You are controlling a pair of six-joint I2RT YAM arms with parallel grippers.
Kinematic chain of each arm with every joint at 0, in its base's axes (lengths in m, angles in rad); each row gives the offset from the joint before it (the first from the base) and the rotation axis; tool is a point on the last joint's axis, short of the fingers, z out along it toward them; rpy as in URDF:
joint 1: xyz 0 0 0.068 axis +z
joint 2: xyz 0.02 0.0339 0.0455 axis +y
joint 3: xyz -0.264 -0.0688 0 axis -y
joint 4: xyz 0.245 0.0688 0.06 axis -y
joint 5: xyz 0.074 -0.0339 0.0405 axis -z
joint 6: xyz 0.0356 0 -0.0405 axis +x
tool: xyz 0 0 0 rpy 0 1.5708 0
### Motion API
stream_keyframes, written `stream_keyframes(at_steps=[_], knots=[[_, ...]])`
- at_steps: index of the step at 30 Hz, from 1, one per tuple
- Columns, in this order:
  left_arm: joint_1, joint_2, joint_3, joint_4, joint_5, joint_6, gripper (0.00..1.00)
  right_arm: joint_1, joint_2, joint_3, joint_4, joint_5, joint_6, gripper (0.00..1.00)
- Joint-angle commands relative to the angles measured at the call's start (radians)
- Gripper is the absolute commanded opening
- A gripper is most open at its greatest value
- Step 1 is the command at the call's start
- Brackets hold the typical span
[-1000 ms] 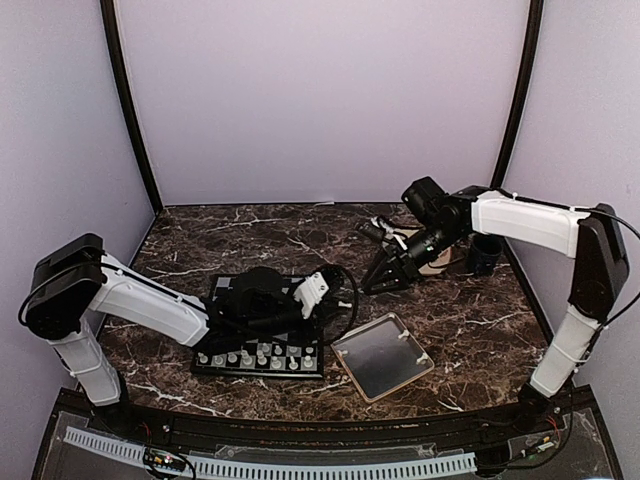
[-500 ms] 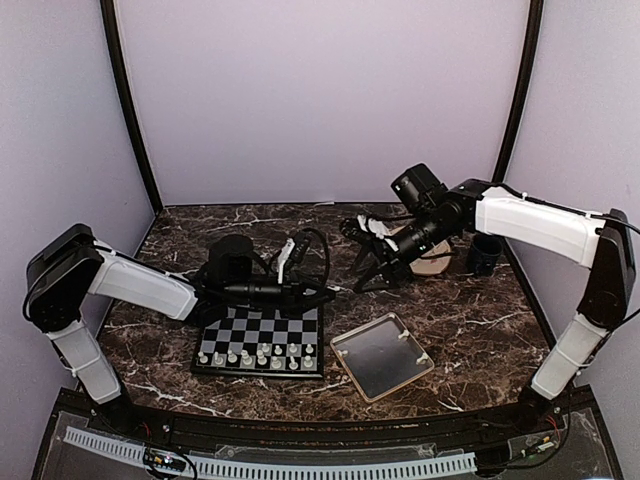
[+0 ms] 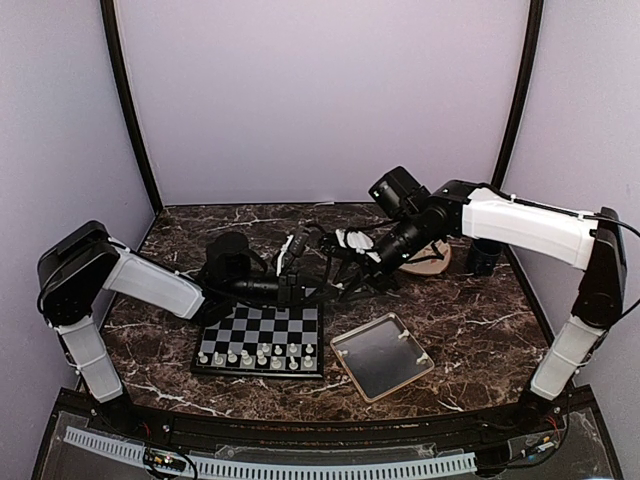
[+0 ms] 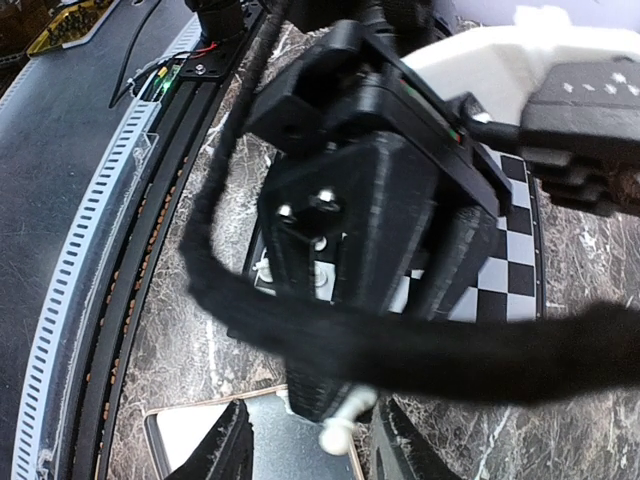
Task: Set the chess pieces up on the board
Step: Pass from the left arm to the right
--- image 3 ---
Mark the white queen chess piece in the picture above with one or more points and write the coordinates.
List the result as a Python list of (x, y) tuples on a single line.
[(261, 358)]

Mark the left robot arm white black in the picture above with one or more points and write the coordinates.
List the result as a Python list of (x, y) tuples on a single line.
[(89, 262)]

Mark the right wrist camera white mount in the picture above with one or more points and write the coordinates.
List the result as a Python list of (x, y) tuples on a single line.
[(356, 242)]

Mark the white king chess piece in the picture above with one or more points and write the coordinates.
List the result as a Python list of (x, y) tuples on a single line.
[(246, 358)]

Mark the black grey chessboard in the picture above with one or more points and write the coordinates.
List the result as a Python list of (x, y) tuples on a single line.
[(247, 328)]

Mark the left black frame post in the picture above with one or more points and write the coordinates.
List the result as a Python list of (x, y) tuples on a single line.
[(120, 74)]

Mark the black frame post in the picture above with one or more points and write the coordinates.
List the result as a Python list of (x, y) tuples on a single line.
[(120, 74), (525, 70)]

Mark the grey slotted cable duct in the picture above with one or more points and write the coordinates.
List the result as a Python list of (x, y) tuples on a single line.
[(166, 464)]

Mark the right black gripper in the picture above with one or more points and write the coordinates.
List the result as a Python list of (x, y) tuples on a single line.
[(378, 281)]

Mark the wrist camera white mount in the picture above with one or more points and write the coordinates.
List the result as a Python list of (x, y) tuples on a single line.
[(292, 249), (356, 242)]

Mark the black front rail base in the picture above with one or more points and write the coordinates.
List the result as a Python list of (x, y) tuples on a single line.
[(571, 442)]

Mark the dark blue mug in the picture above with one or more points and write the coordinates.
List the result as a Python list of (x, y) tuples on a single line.
[(482, 257)]

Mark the right black frame post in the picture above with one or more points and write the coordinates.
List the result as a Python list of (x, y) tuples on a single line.
[(525, 70)]

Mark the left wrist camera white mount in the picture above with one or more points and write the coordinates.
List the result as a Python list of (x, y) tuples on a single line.
[(292, 249)]

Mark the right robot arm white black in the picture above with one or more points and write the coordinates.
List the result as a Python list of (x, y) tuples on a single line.
[(589, 242)]

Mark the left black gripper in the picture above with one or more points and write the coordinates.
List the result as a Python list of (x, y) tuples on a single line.
[(292, 291)]

